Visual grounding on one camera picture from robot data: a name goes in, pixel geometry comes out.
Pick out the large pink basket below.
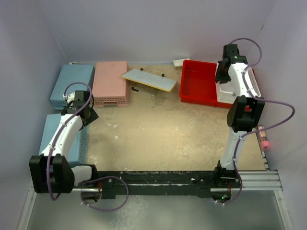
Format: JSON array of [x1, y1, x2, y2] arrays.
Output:
[[92, 61, 129, 107]]

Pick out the white perforated basket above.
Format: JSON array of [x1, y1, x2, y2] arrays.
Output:
[[216, 65, 261, 104]]

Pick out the small blue perforated basket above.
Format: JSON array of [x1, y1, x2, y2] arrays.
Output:
[[38, 114, 89, 167]]

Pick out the large blue basket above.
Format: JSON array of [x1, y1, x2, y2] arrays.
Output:
[[50, 64, 95, 110]]

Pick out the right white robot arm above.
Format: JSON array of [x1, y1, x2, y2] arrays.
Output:
[[213, 43, 265, 187]]

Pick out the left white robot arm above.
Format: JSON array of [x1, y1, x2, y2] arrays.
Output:
[[29, 91, 99, 195]]

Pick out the red plastic tray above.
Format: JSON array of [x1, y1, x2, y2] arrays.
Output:
[[179, 60, 246, 109]]

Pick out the small white box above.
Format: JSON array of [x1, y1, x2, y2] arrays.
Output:
[[173, 58, 190, 70]]

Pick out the yellow-edged whiteboard stand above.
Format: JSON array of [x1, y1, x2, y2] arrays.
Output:
[[121, 69, 177, 92]]

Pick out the pink marker tube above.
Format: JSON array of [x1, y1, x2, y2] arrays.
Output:
[[257, 126, 270, 150]]

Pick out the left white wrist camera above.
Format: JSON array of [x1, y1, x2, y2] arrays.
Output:
[[63, 92, 75, 104]]

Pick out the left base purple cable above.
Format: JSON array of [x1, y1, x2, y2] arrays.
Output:
[[80, 176, 130, 213]]

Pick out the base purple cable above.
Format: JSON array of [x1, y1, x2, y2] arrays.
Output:
[[80, 176, 130, 213], [214, 174, 243, 206]]

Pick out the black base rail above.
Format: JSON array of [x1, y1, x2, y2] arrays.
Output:
[[71, 170, 242, 200]]

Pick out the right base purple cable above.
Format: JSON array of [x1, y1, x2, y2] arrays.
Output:
[[214, 174, 243, 206]]

